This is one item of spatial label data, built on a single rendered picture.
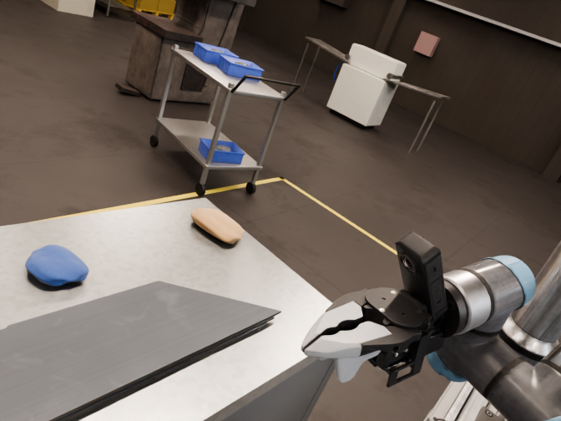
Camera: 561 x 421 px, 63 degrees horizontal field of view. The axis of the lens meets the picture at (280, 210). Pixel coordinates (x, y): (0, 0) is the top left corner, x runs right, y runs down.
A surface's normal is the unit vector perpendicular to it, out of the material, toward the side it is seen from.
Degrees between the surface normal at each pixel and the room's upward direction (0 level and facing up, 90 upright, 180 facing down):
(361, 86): 90
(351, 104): 90
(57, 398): 0
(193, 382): 0
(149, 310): 0
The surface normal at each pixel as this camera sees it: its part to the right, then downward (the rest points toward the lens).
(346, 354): 0.16, 0.43
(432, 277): 0.50, 0.45
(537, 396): -0.36, -0.61
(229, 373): 0.33, -0.84
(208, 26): 0.67, 0.52
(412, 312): 0.09, -0.90
